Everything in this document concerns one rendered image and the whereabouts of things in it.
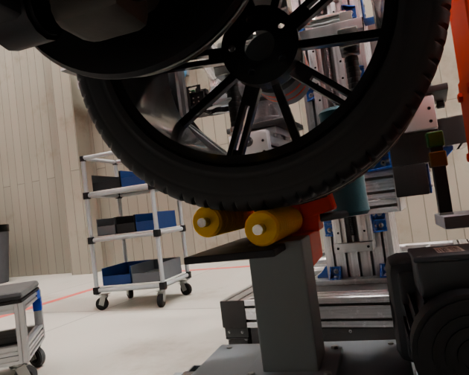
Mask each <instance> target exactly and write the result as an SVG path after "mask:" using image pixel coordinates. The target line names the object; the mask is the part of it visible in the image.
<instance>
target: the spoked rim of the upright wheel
mask: <svg viewBox="0 0 469 375"><path fill-rule="evenodd" d="M282 1H283V0H272V1H271V5H257V6H255V2H254V0H249V2H248V4H247V6H246V7H245V8H244V10H243V12H242V13H241V14H240V15H239V17H238V18H237V20H236V21H235V22H234V24H233V25H232V26H231V27H230V28H229V29H228V30H227V31H226V32H225V33H224V35H223V40H222V45H221V48H215V49H209V50H205V51H203V52H202V53H201V54H200V55H198V56H197V57H195V58H193V59H192V60H198V59H205V58H208V60H200V61H195V62H187V63H185V64H183V65H181V66H179V67H176V68H173V69H171V70H170V71H166V72H163V73H160V74H155V75H151V76H147V77H134V78H128V79H120V80H113V83H114V85H115V87H116V90H117V92H118V94H119V96H120V98H121V100H122V102H123V103H124V105H125V107H126V108H127V110H128V112H129V113H130V114H131V115H132V117H133V118H134V119H135V121H136V122H137V123H138V124H139V125H140V126H141V128H143V129H144V130H145V131H146V132H147V133H148V134H149V135H150V136H152V137H153V138H154V139H156V140H157V141H158V142H159V143H160V144H163V145H164V146H166V147H167V148H169V149H171V150H172V151H174V152H176V153H179V154H181V155H183V156H186V157H189V158H192V159H195V160H198V161H204V162H208V163H212V164H224V165H242V164H255V163H260V162H264V161H269V160H273V159H275V158H280V157H282V156H285V155H287V154H290V153H293V152H295V151H297V150H299V149H301V148H302V147H305V146H307V145H308V144H310V143H312V142H313V141H315V140H316V139H317V138H319V137H321V136H322V135H324V134H325V133H326V132H327V131H329V130H330V129H331V128H333V127H334V126H335V125H336V124H337V123H339V122H340V121H341V120H342V119H343V118H344V117H345V116H346V115H347V114H348V113H349V112H350V111H351V109H352V108H353V107H354V106H355V104H356V103H357V102H358V100H359V99H360V98H361V97H362V96H363V94H364V93H365V91H366V89H367V88H368V87H369V85H370V83H371V82H372V80H373V79H374V76H375V75H376V73H377V70H378V69H379V67H380V64H381V63H382V60H383V58H384V55H385V53H386V49H387V47H388V44H389V40H390V36H391V33H392V27H393V23H394V17H395V5H396V0H372V1H373V2H374V5H375V7H376V10H377V14H378V17H379V20H380V27H381V28H378V29H374V30H368V31H358V32H353V33H343V34H337V35H332V36H323V37H317V38H312V39H301V37H300V34H299V31H300V30H301V29H302V28H303V27H304V26H305V25H306V24H307V23H308V22H310V21H311V20H312V19H313V18H314V17H315V16H317V15H318V14H319V13H320V12H321V11H322V10H323V9H325V8H326V7H327V6H328V5H329V4H330V3H331V2H332V1H333V0H320V1H319V2H318V3H317V4H315V3H316V2H317V1H318V0H305V1H304V2H303V3H302V4H301V5H299V6H298V7H297V8H296V9H295V10H294V11H293V12H292V13H291V14H290V15H288V14H287V13H285V12H284V11H283V10H282V9H281V4H282ZM314 4H315V5H314ZM313 5H314V6H313ZM312 6H313V7H312ZM311 7H312V8H311ZM310 8H311V9H310ZM309 9H310V10H309ZM280 23H281V24H283V25H284V27H283V28H278V25H279V24H280ZM256 31H268V32H270V33H271V34H272V35H273V37H274V40H275V47H274V49H273V51H272V53H271V54H270V55H269V56H268V57H267V58H266V59H264V60H260V61H255V60H251V59H250V58H248V57H247V55H246V52H245V44H246V40H247V39H248V37H249V36H250V35H251V34H252V33H254V32H256ZM373 41H377V45H376V47H375V50H374V53H373V55H372V57H371V60H370V62H369V64H368V66H367V68H366V70H365V72H364V74H363V75H362V77H361V78H360V81H359V82H358V84H357V85H356V86H355V87H354V89H353V91H351V90H349V89H347V88H346V87H344V86H342V85H340V84H338V83H337V82H335V81H333V80H332V79H330V78H328V77H326V76H325V75H323V74H321V73H319V72H318V71H316V70H314V69H312V68H311V67H309V66H307V65H305V64H304V63H302V62H300V60H301V58H302V51H309V50H314V49H320V48H330V47H336V46H341V45H352V44H357V43H364V42H373ZM282 56H285V57H286V60H285V61H283V62H280V61H279V59H280V57H282ZM222 65H225V66H226V68H227V69H228V71H229V72H230V73H231V74H230V75H229V76H228V77H227V78H225V79H224V80H223V81H222V82H221V83H220V84H219V85H218V86H216V87H215V88H214V89H213V90H212V91H211V92H210V93H208V94H207V95H206V96H205V97H204V98H203V99H202V100H201V101H200V102H199V103H198V104H197V105H196V106H195V107H194V108H193V109H191V110H190V111H189V112H188V113H187V114H186V115H185V116H184V117H181V115H180V113H179V111H178V109H177V108H176V104H175V103H174V100H173V96H172V94H171V90H170V84H169V79H168V73H171V72H178V71H187V70H194V69H199V68H210V67H216V66H222ZM252 70H254V71H255V74H254V75H253V76H249V72H250V71H252ZM290 77H292V78H293V79H294V80H297V81H298V82H300V83H302V84H303V85H305V86H306V87H308V88H310V89H312V90H314V91H315V92H317V93H319V94H320V95H322V96H323V97H326V98H327V99H329V100H330V101H332V102H334V103H335V104H337V105H339V107H338V108H337V109H336V110H335V111H334V112H333V113H332V114H331V115H330V116H329V117H328V118H326V119H325V120H324V121H323V122H321V123H320V124H319V125H318V126H316V127H315V128H313V129H312V130H311V131H309V132H307V133H306V134H304V135H303V136H300V133H299V130H298V127H297V125H296V122H295V119H294V117H293V113H292V112H291V109H290V106H289V103H288V102H287V98H286V96H285V93H284V90H283V88H282V85H281V84H282V83H284V82H286V81H287V80H288V79H289V78H290ZM313 78H314V79H316V80H318V81H319V82H321V83H323V84H325V85H326V86H328V87H330V88H332V89H333V90H335V91H337V92H339V93H340V94H342V95H344V96H346V97H347V98H346V99H345V100H343V99H342V98H341V97H338V96H337V95H335V94H333V93H332V92H330V91H328V90H327V89H324V88H323V87H321V86H320V85H318V84H316V83H314V82H313V81H312V79H313ZM237 81H240V82H241V83H242V84H244V85H245V88H244V91H243V96H242V99H241V102H240V107H239V110H238V114H237V118H236V121H235V125H234V129H233V133H232V138H231V140H230V144H229V149H228V152H227V155H222V154H220V153H218V152H216V151H215V150H213V149H212V148H210V147H208V146H207V145H206V144H204V143H203V142H202V141H201V140H199V139H198V137H196V136H195V134H193V133H192V131H191V130H190V129H189V128H188V126H189V125H190V124H191V123H193V122H194V121H195V120H196V119H197V118H198V117H199V116H200V115H201V114H202V113H203V112H204V111H205V110H206V109H208V108H209V107H210V106H211V105H212V104H213V103H214V102H216V101H217V100H218V99H219V98H220V97H221V96H222V95H224V94H225V93H226V92H227V91H228V90H229V89H230V88H231V87H232V86H233V85H234V84H235V83H236V82H237ZM265 89H273V91H274V93H275V97H276V99H277V101H278V105H279V107H280V110H281V113H282V115H283V118H284V121H285V124H286V125H287V129H288V131H289V134H290V137H291V139H292V141H291V142H289V143H287V144H284V145H282V146H280V147H276V148H274V149H271V150H266V151H263V152H259V153H252V154H246V155H245V152H246V148H247V144H248V141H249V136H250V133H251V131H252V125H253V122H254V119H255V114H256V112H257V108H258V104H259V100H260V97H261V92H262V90H265ZM248 107H249V111H248V115H247V117H246V123H245V125H244V128H243V134H242V136H241V140H240V145H239V147H238V150H236V149H237V144H238V141H239V138H240V133H241V130H242V127H243V122H244V118H245V116H246V110H247V108H248Z"/></svg>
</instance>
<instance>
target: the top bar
mask: <svg viewBox="0 0 469 375"><path fill-rule="evenodd" d="M352 26H357V30H358V31H364V24H363V18H362V17H358V18H355V19H349V20H345V21H342V22H337V23H333V24H330V25H325V26H321V27H317V28H312V29H309V30H305V31H300V32H299V34H300V37H301V39H312V38H317V37H323V36H332V35H337V31H338V30H339V29H343V28H349V27H352Z"/></svg>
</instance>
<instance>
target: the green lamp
mask: <svg viewBox="0 0 469 375"><path fill-rule="evenodd" d="M424 137H425V142H426V148H427V149H429V148H433V147H443V146H444V145H445V142H444V133H443V131H442V130H439V131H434V132H427V133H426V134H425V136H424Z"/></svg>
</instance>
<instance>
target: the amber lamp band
mask: <svg viewBox="0 0 469 375"><path fill-rule="evenodd" d="M427 157H428V162H429V167H430V168H434V167H443V166H447V165H448V162H447V153H446V151H445V150H440V151H435V152H430V153H428V154H427Z"/></svg>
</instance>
